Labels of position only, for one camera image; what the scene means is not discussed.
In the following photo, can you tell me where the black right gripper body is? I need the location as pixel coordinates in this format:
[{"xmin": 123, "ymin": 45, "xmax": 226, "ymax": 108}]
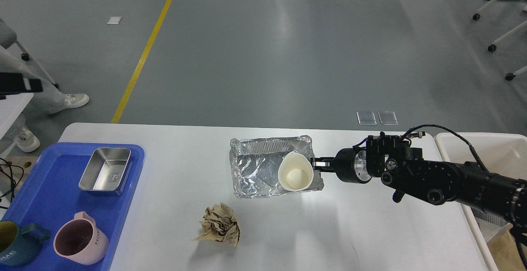
[{"xmin": 333, "ymin": 148, "xmax": 385, "ymax": 184}]

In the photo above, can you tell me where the white paper cup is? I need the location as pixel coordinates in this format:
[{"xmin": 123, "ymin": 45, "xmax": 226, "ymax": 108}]
[{"xmin": 278, "ymin": 152, "xmax": 314, "ymax": 192}]

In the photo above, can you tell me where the aluminium foil tray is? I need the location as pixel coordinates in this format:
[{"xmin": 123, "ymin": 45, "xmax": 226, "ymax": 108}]
[{"xmin": 229, "ymin": 135, "xmax": 315, "ymax": 199}]

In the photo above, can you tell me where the stainless steel rectangular tin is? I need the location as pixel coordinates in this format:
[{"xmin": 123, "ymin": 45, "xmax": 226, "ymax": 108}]
[{"xmin": 78, "ymin": 147, "xmax": 131, "ymax": 196}]

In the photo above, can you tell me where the brown paper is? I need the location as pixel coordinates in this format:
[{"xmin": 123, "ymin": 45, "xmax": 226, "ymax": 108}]
[
  {"xmin": 486, "ymin": 226, "xmax": 526, "ymax": 271},
  {"xmin": 192, "ymin": 202, "xmax": 241, "ymax": 249}
]

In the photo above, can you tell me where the pink ribbed mug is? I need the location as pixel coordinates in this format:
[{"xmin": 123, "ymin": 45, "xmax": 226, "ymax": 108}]
[{"xmin": 53, "ymin": 211, "xmax": 109, "ymax": 265}]

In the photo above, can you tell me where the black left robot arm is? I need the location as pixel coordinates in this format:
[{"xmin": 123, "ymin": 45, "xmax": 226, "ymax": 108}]
[{"xmin": 0, "ymin": 73, "xmax": 43, "ymax": 100}]

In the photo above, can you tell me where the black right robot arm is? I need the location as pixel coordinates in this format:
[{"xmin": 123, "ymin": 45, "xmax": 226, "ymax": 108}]
[{"xmin": 309, "ymin": 125, "xmax": 527, "ymax": 265}]

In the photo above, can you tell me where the person in grey trousers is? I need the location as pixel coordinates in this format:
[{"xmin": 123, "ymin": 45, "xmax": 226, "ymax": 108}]
[{"xmin": 0, "ymin": 20, "xmax": 90, "ymax": 153}]

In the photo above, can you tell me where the clear floor plate left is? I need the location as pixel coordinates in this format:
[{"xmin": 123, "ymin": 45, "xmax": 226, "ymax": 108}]
[{"xmin": 356, "ymin": 111, "xmax": 377, "ymax": 125}]

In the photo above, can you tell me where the clear floor plate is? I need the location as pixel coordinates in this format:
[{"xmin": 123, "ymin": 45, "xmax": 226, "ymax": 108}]
[
  {"xmin": 356, "ymin": 111, "xmax": 377, "ymax": 125},
  {"xmin": 377, "ymin": 111, "xmax": 399, "ymax": 125}
]

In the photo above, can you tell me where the clear floor plate right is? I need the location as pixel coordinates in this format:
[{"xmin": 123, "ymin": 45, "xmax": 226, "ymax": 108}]
[{"xmin": 377, "ymin": 111, "xmax": 399, "ymax": 125}]

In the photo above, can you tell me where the blue plastic tray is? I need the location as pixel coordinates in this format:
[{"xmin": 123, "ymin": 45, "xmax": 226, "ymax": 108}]
[{"xmin": 1, "ymin": 142, "xmax": 145, "ymax": 271}]

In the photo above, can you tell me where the foil tray inside bin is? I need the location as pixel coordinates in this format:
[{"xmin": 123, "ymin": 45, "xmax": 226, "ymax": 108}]
[{"xmin": 471, "ymin": 208, "xmax": 508, "ymax": 227}]

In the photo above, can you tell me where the white plastic bin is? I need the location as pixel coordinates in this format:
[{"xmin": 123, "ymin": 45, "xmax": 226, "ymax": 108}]
[{"xmin": 434, "ymin": 132, "xmax": 527, "ymax": 271}]

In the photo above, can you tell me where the brown paper inside bin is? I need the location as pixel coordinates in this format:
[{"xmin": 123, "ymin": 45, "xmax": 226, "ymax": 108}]
[{"xmin": 486, "ymin": 226, "xmax": 526, "ymax": 271}]

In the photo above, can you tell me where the white wheeled chair base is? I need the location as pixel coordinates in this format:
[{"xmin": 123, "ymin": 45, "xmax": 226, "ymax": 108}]
[{"xmin": 472, "ymin": 0, "xmax": 527, "ymax": 81}]

